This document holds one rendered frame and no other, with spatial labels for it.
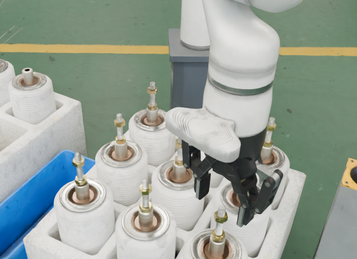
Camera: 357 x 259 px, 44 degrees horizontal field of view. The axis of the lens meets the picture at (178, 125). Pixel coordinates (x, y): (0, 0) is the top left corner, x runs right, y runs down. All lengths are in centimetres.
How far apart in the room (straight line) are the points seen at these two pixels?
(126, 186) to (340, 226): 37
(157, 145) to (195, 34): 29
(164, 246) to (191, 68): 50
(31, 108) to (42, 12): 105
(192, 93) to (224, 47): 67
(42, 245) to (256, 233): 35
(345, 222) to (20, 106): 70
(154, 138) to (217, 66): 44
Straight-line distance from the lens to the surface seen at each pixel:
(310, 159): 126
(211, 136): 44
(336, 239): 82
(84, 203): 75
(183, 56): 103
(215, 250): 66
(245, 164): 52
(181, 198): 76
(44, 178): 103
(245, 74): 44
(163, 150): 90
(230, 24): 44
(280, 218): 84
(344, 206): 76
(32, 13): 205
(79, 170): 71
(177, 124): 47
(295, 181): 92
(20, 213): 102
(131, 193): 84
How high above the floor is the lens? 79
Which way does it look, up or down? 37 degrees down
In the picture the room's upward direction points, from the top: 3 degrees clockwise
